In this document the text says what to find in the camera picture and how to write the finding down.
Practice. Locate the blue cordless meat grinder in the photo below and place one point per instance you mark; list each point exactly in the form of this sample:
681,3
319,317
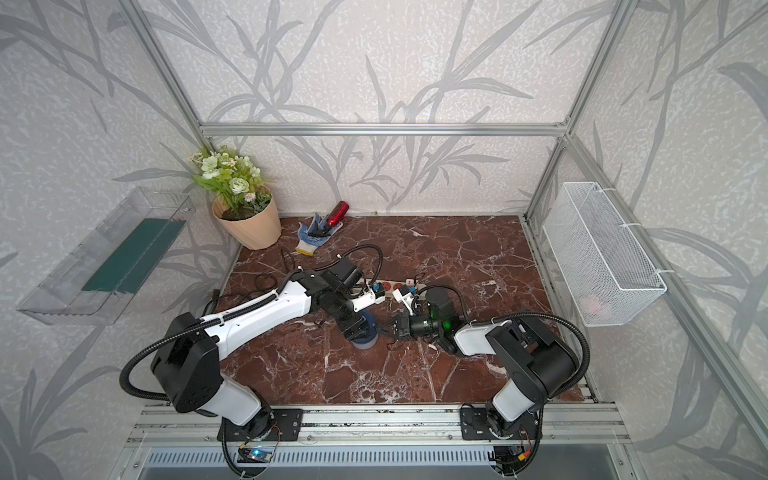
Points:
369,335

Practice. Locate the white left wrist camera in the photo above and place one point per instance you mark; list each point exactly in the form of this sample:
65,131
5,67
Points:
372,295

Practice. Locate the blue white work glove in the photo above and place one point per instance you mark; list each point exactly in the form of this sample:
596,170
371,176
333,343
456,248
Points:
308,243

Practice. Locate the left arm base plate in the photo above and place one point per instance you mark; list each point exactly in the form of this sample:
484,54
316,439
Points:
281,424

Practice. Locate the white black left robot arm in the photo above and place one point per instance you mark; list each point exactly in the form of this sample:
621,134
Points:
183,368

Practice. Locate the green mat on shelf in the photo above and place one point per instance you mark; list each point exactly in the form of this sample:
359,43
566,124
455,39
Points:
127,268

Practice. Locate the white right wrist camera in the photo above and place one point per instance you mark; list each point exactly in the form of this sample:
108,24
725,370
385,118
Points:
408,299

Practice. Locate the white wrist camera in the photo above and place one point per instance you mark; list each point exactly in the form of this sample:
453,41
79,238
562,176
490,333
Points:
408,299
372,295

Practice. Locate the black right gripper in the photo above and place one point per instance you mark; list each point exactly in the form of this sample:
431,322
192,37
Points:
403,329

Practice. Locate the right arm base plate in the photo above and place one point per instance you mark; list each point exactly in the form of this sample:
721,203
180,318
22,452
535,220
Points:
481,423

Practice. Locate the white wire mesh basket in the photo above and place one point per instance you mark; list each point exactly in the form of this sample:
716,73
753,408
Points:
598,253

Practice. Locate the aluminium front rail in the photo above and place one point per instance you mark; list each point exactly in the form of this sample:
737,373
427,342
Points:
379,425

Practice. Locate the pink object in basket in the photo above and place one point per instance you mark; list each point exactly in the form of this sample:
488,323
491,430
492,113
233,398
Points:
594,307

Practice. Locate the clear acrylic wall shelf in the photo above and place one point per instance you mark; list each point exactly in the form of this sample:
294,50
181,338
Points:
60,300

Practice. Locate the beige power strip red sockets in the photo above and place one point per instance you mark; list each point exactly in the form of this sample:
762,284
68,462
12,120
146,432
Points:
390,286

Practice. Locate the potted white flower plant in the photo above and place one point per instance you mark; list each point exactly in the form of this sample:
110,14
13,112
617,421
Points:
243,203

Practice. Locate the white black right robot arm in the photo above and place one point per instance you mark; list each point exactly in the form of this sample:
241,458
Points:
543,355

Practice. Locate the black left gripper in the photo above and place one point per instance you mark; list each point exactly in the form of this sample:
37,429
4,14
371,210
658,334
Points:
348,328

